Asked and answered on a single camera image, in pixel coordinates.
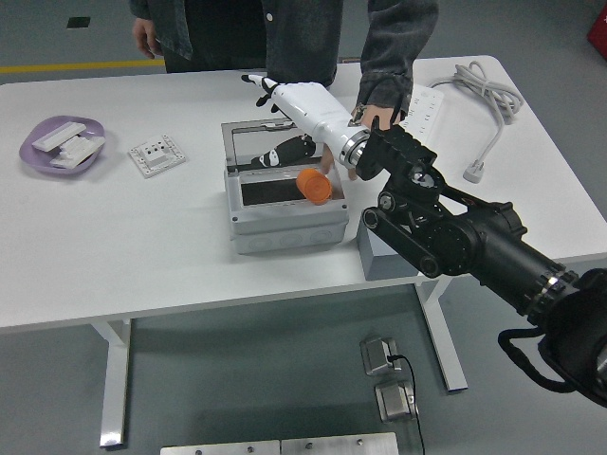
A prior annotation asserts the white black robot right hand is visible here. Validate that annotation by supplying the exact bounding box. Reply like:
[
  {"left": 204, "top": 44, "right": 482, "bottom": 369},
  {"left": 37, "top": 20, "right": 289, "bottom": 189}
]
[{"left": 241, "top": 74, "right": 369, "bottom": 168}]

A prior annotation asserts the black pedal cable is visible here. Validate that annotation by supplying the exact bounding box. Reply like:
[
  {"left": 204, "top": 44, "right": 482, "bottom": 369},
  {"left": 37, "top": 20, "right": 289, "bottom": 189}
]
[{"left": 386, "top": 353, "right": 427, "bottom": 455}]

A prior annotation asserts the transparent hinged box lid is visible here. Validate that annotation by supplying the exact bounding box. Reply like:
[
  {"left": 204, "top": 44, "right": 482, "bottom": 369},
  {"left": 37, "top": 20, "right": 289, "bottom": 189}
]
[{"left": 221, "top": 118, "right": 328, "bottom": 174}]

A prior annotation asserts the purple plate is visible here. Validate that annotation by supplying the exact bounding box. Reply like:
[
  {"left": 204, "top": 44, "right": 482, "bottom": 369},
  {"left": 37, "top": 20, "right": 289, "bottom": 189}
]
[{"left": 18, "top": 115, "right": 106, "bottom": 179}]

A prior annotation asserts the orange cylinder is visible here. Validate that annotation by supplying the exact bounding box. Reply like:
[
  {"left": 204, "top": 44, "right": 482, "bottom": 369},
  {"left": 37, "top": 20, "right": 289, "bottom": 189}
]
[{"left": 296, "top": 168, "right": 334, "bottom": 206}]

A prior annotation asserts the person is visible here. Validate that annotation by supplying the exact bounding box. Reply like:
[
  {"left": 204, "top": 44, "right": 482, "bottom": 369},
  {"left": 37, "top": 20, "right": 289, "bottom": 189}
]
[{"left": 130, "top": 0, "right": 440, "bottom": 89}]

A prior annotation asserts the white power strip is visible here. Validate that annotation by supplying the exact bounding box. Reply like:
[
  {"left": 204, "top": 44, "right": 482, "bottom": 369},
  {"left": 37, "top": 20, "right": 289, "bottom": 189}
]
[{"left": 401, "top": 83, "right": 445, "bottom": 142}]

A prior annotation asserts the grey electrical enclosure box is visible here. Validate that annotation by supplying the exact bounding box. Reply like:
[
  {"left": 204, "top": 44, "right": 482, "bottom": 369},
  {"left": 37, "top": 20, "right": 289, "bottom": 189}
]
[{"left": 222, "top": 168, "right": 351, "bottom": 255}]

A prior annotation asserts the red object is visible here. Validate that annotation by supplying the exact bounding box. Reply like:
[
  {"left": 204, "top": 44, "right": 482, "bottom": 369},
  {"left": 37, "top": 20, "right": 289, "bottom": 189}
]
[{"left": 586, "top": 9, "right": 607, "bottom": 48}]

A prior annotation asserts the white power cord with plug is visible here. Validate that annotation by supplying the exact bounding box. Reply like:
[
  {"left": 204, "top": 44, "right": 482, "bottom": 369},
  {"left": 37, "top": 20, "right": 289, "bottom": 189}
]
[{"left": 428, "top": 61, "right": 525, "bottom": 184}]

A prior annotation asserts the grey cube with round recess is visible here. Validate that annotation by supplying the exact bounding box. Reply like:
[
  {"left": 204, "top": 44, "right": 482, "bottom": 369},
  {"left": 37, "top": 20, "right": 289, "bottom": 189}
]
[{"left": 356, "top": 220, "right": 423, "bottom": 281}]

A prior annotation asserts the flat white plastic piece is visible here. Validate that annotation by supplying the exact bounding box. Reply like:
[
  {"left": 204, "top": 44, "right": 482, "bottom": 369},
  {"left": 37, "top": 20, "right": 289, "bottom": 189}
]
[{"left": 49, "top": 136, "right": 106, "bottom": 170}]

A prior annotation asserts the metal foot pedal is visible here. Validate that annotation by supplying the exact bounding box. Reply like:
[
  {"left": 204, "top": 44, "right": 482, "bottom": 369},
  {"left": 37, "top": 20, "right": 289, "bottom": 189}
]
[
  {"left": 374, "top": 380, "right": 419, "bottom": 423},
  {"left": 359, "top": 336, "right": 399, "bottom": 377}
]

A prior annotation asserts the person's left hand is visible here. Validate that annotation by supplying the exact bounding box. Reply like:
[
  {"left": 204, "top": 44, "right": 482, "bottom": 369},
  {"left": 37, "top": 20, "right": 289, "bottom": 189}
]
[{"left": 320, "top": 103, "right": 395, "bottom": 182}]

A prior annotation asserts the white wall socket panel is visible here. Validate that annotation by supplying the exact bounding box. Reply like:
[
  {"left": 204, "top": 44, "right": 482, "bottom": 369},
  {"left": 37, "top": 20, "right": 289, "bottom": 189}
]
[{"left": 128, "top": 134, "right": 187, "bottom": 178}]

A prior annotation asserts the long white plastic bar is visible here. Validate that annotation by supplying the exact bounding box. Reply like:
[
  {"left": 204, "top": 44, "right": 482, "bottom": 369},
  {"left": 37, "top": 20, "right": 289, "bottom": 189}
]
[{"left": 31, "top": 121, "right": 87, "bottom": 152}]

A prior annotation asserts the person's right hand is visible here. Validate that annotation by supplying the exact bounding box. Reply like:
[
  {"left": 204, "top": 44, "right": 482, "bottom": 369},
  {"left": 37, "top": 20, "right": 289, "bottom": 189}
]
[{"left": 132, "top": 17, "right": 165, "bottom": 61}]

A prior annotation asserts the white table leg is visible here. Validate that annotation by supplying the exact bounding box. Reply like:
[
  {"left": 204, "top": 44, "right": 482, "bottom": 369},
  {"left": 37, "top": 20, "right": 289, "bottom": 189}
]
[
  {"left": 89, "top": 318, "right": 132, "bottom": 449},
  {"left": 415, "top": 277, "right": 469, "bottom": 392}
]

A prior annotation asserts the grey metal plate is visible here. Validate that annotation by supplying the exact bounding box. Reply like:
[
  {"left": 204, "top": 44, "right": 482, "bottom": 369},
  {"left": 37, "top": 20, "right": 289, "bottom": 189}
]
[{"left": 159, "top": 441, "right": 282, "bottom": 455}]

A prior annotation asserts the small white plastic block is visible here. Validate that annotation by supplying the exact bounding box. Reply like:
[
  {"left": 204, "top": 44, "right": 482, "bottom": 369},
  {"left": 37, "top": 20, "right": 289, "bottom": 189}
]
[{"left": 59, "top": 135, "right": 95, "bottom": 160}]

